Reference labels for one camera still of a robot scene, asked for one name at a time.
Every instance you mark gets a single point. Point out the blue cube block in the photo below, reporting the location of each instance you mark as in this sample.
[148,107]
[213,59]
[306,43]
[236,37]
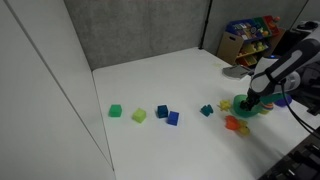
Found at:
[173,118]

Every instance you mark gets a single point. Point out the dark teal cube block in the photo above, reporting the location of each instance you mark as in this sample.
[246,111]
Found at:
[162,111]

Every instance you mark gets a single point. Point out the orange rubber toy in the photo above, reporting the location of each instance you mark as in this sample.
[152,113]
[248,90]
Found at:
[231,123]

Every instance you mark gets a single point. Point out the black vertical pole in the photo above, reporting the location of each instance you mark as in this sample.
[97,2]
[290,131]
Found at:
[200,47]

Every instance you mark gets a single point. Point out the black equipment at corner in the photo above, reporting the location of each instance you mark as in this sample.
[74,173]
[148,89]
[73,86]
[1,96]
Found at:
[301,163]

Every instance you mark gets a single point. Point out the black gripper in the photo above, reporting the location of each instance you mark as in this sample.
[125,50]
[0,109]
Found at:
[250,103]

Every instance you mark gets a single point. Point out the yellow star toy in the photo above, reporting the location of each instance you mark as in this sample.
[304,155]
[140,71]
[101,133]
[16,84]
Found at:
[224,105]

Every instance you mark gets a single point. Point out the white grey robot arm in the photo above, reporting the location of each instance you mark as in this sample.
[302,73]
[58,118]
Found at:
[270,74]

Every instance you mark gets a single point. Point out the green plastic bowl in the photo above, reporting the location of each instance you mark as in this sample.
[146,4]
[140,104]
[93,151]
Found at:
[243,113]

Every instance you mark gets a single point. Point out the teal rubber toy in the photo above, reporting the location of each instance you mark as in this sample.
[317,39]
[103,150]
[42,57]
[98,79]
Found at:
[206,110]

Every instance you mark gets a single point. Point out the purple ball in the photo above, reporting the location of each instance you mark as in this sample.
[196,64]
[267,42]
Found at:
[282,102]

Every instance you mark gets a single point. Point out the lime green cube block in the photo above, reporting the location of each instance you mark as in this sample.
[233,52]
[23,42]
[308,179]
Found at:
[139,115]

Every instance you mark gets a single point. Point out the grey flat device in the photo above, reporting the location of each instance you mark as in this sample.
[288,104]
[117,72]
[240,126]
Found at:
[237,72]

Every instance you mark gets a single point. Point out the colourful toy bin shelf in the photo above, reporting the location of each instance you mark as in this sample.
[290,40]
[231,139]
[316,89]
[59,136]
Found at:
[246,41]

